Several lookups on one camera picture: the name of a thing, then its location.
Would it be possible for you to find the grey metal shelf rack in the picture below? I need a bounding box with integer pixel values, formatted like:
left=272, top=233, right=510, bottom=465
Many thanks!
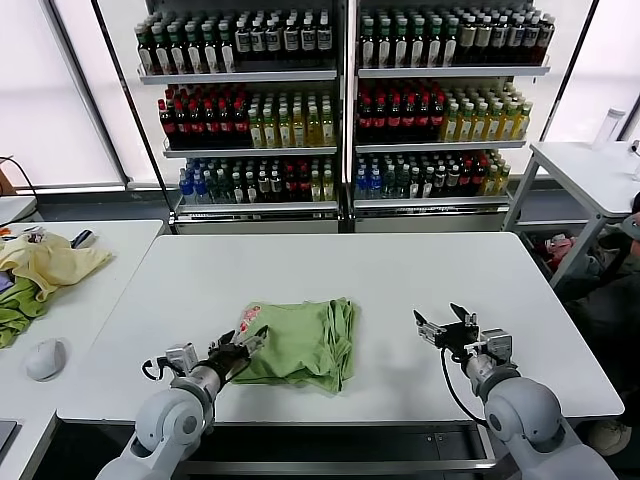
left=349, top=0, right=553, bottom=234
left=133, top=0, right=349, bottom=236

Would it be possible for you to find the yellow tea bottle green cap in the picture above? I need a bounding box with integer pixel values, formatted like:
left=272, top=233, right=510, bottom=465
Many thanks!
left=444, top=102, right=460, bottom=143
left=500, top=101, right=516, bottom=141
left=486, top=101, right=502, bottom=142
left=458, top=102, right=474, bottom=142
left=472, top=101, right=488, bottom=142
left=514, top=101, right=532, bottom=141

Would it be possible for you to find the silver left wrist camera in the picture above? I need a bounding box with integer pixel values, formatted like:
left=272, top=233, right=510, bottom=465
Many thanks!
left=164, top=343, right=199, bottom=374

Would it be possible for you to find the white side table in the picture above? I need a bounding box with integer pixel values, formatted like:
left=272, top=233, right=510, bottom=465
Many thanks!
left=499, top=140, right=640, bottom=286

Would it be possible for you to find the light green t-shirt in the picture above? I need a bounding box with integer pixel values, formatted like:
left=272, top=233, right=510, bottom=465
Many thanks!
left=227, top=298, right=362, bottom=396

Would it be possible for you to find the person in dark clothes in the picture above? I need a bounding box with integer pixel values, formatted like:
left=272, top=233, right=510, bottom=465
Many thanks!
left=569, top=192, right=640, bottom=431

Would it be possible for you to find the black slanted pole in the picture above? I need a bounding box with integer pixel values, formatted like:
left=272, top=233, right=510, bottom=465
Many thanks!
left=537, top=0, right=601, bottom=145
left=89, top=0, right=177, bottom=225

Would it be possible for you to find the grey laptop corner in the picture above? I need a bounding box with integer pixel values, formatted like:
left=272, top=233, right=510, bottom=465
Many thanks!
left=0, top=420, right=22, bottom=454

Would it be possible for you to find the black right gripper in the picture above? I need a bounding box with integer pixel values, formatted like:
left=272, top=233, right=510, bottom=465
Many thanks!
left=412, top=302, right=485, bottom=362

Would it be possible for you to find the beige label dark bottle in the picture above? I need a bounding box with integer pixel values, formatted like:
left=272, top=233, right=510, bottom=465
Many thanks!
left=475, top=21, right=492, bottom=66
left=459, top=21, right=477, bottom=66

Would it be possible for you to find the black office chair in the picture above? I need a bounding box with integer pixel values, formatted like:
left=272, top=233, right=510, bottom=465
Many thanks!
left=597, top=229, right=636, bottom=281

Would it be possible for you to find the red cap cola bottle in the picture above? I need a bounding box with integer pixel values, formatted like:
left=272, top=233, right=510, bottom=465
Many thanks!
left=157, top=101, right=176, bottom=150
left=372, top=97, right=388, bottom=144
left=217, top=102, right=234, bottom=149
left=203, top=102, right=219, bottom=149
left=188, top=102, right=205, bottom=150
left=387, top=96, right=403, bottom=143
left=416, top=96, right=432, bottom=143
left=174, top=102, right=190, bottom=150
left=430, top=96, right=446, bottom=143
left=358, top=97, right=374, bottom=144
left=401, top=96, right=417, bottom=143
left=232, top=102, right=250, bottom=149

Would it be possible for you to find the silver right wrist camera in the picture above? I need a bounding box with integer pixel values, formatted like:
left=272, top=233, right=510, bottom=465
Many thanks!
left=479, top=328, right=514, bottom=365

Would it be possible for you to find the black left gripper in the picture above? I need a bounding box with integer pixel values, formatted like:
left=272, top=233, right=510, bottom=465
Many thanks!
left=204, top=324, right=270, bottom=385

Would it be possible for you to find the crumpled olive green cloth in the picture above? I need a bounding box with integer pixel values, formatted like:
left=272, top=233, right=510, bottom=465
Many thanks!
left=0, top=277, right=51, bottom=351

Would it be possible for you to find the white sneaker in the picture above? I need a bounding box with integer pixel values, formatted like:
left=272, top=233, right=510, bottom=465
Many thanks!
left=587, top=419, right=632, bottom=457

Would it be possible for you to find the thin black cable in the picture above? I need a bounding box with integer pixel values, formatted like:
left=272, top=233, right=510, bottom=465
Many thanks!
left=0, top=155, right=41, bottom=224

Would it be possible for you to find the yellow juice bottle white cap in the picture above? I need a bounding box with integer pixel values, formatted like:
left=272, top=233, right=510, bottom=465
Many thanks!
left=305, top=106, right=321, bottom=148
left=290, top=107, right=306, bottom=148
left=262, top=108, right=277, bottom=149
left=319, top=106, right=335, bottom=147
left=276, top=108, right=292, bottom=149
left=248, top=108, right=263, bottom=149

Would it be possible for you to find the grey label dark bottle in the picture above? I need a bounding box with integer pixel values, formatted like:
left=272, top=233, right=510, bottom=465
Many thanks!
left=507, top=21, right=524, bottom=65
left=522, top=21, right=539, bottom=64
left=538, top=19, right=556, bottom=64
left=491, top=21, right=508, bottom=65

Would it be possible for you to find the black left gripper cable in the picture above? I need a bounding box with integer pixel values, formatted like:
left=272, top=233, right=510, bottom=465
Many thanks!
left=142, top=357, right=169, bottom=381

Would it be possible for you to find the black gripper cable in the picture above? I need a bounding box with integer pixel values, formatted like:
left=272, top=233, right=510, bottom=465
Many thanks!
left=439, top=347, right=489, bottom=429
left=142, top=357, right=169, bottom=381

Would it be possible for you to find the pink cloth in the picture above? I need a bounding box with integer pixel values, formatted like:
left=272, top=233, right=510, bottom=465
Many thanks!
left=543, top=235, right=579, bottom=261

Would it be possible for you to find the dark tea bottle green cap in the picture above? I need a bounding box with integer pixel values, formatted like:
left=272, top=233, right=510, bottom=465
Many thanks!
left=410, top=24, right=427, bottom=68
left=426, top=23, right=444, bottom=67
left=185, top=28, right=203, bottom=76
left=136, top=30, right=154, bottom=76
left=443, top=23, right=460, bottom=67
left=201, top=27, right=219, bottom=75
left=377, top=24, right=394, bottom=69
left=393, top=24, right=411, bottom=68
left=217, top=27, right=235, bottom=75
left=152, top=29, right=170, bottom=76
left=168, top=28, right=187, bottom=76
left=361, top=24, right=378, bottom=69

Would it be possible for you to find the white computer mouse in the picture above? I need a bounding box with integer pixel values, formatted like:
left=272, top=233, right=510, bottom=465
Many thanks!
left=24, top=337, right=67, bottom=383

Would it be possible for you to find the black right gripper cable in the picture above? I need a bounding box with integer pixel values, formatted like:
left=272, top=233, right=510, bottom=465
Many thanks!
left=439, top=347, right=489, bottom=429

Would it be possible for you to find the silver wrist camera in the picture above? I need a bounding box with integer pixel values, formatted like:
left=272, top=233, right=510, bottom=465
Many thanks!
left=164, top=343, right=199, bottom=374
left=479, top=328, right=514, bottom=365

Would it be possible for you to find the pale yellow garment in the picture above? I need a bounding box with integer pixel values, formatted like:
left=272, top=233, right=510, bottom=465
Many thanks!
left=0, top=233, right=114, bottom=304

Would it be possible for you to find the white cap dark label bottle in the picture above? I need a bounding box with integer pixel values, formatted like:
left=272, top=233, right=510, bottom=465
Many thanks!
left=299, top=18, right=316, bottom=62
left=315, top=17, right=332, bottom=62
left=234, top=20, right=251, bottom=64
left=266, top=19, right=283, bottom=63
left=250, top=20, right=267, bottom=64
left=282, top=18, right=300, bottom=63

